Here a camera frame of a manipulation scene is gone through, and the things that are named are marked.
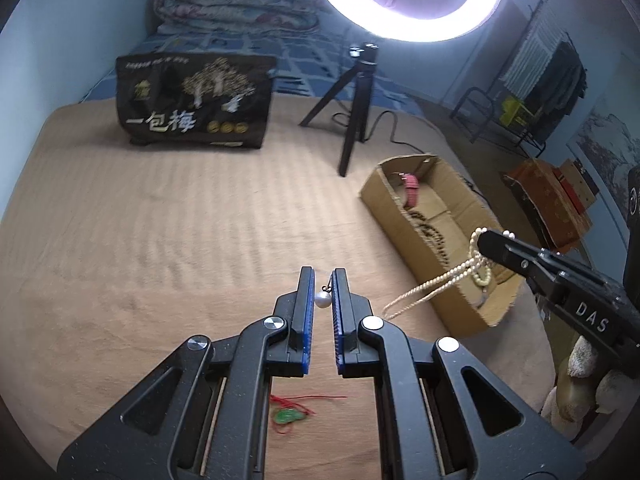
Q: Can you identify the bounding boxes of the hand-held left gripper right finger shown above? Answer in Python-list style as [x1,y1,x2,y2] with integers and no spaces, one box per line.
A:
[332,267,586,480]

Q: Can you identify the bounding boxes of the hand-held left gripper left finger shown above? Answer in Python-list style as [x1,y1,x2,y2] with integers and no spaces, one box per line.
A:
[57,266,316,480]

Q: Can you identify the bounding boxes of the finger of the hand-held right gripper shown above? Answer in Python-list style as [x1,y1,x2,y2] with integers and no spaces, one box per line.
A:
[477,229,566,287]

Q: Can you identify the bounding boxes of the pearl drop earring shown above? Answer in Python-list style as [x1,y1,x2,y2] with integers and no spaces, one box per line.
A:
[314,272,335,311]

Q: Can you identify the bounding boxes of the wooden bead necklace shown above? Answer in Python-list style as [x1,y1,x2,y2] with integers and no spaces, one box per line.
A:
[405,207,453,271]

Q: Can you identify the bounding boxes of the pearl necklace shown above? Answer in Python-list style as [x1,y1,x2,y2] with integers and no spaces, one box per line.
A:
[382,227,516,321]

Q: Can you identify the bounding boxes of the cardboard box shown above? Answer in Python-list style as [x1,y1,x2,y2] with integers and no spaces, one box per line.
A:
[360,154,521,338]

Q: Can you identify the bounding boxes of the leather strap wristwatch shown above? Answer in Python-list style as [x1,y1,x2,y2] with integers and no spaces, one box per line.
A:
[397,172,422,209]

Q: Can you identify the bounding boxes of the person's right hand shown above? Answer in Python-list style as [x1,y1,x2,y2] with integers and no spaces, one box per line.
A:
[540,335,638,423]

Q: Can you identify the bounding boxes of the brown patterned box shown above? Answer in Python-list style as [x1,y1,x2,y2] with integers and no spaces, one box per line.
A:
[502,159,596,253]

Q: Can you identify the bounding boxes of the small tan box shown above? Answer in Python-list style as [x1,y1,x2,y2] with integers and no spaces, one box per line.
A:
[552,160,601,211]

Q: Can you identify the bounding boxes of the yellow box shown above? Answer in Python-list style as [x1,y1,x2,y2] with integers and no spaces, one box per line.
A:
[499,97,536,128]

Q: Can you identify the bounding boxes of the black clothes rack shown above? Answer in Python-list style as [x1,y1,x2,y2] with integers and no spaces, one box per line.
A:
[450,0,588,158]

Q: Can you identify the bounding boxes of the dark hanging clothes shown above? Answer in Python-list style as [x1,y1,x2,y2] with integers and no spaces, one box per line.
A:
[525,40,588,126]

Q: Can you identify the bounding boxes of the white striped hanging cloth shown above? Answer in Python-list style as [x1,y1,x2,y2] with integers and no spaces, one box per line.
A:
[500,22,558,96]

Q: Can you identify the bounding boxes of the black tripod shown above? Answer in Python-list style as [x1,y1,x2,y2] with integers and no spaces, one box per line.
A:
[299,41,381,177]

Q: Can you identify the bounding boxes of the black printed snack bag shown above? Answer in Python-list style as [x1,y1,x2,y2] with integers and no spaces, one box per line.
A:
[115,52,277,150]

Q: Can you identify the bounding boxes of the folded floral quilt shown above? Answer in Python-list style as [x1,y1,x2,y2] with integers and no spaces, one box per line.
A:
[150,0,321,36]

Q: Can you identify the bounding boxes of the green pendant with red cord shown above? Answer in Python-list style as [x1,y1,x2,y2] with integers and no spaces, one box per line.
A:
[269,394,348,428]

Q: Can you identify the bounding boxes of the mountain wall poster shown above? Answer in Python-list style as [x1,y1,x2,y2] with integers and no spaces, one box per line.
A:
[567,95,640,203]

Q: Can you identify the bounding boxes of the black power cable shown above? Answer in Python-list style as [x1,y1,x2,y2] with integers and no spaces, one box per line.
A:
[360,110,441,157]

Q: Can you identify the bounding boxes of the white ring light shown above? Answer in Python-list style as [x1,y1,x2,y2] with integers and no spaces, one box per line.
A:
[306,0,505,43]

